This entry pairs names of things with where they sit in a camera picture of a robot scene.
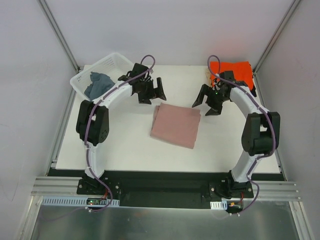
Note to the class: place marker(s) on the blue grey t shirt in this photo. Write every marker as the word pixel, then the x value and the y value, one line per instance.
pixel 100 84

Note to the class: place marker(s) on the pink t shirt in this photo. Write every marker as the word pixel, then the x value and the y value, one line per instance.
pixel 176 125

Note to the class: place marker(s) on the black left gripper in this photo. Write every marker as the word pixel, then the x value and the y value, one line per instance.
pixel 151 89

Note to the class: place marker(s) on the beige folded t shirt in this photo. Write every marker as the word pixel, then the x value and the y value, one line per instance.
pixel 208 77

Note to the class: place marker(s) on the left white cable duct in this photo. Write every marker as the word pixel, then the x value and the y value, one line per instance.
pixel 71 201

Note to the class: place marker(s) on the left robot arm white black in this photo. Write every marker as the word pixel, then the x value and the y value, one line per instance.
pixel 93 125

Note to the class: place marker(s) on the black folded t shirt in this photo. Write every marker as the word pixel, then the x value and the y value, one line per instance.
pixel 253 90

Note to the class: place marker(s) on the white plastic laundry basket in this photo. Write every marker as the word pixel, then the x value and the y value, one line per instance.
pixel 113 65

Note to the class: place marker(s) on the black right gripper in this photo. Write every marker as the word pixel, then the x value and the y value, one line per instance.
pixel 211 98

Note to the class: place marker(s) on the left aluminium frame post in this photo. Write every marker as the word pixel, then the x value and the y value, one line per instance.
pixel 58 33

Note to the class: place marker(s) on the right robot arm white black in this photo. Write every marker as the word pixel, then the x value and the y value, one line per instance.
pixel 260 136

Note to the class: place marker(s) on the white cable duct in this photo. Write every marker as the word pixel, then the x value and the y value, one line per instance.
pixel 225 204
pixel 71 201

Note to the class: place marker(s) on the right white cable duct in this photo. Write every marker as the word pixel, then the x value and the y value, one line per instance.
pixel 225 204

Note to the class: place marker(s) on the right aluminium frame post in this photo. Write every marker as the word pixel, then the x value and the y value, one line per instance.
pixel 280 28

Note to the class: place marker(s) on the orange folded t shirt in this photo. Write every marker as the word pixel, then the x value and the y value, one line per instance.
pixel 242 71

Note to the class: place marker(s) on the aluminium frame post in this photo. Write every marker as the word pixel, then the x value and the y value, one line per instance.
pixel 280 28
pixel 58 33

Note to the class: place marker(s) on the aluminium rail profile front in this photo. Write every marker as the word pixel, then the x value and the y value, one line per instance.
pixel 286 191

